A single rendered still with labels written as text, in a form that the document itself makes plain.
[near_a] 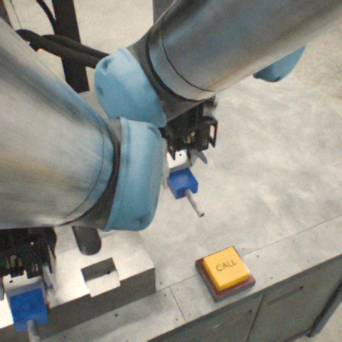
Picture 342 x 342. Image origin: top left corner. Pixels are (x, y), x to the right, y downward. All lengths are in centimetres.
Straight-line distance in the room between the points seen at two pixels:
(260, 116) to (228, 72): 80
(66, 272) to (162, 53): 45
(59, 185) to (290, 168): 81
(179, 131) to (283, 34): 34
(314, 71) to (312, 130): 180
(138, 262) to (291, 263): 29
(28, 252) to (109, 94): 21
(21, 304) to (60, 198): 44
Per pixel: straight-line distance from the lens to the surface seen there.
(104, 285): 67
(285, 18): 23
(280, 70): 43
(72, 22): 138
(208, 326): 98
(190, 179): 69
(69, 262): 68
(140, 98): 32
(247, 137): 100
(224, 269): 72
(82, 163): 17
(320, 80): 276
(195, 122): 56
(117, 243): 68
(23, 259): 50
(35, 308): 59
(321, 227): 85
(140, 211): 24
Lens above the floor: 146
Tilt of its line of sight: 47 degrees down
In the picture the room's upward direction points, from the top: straight up
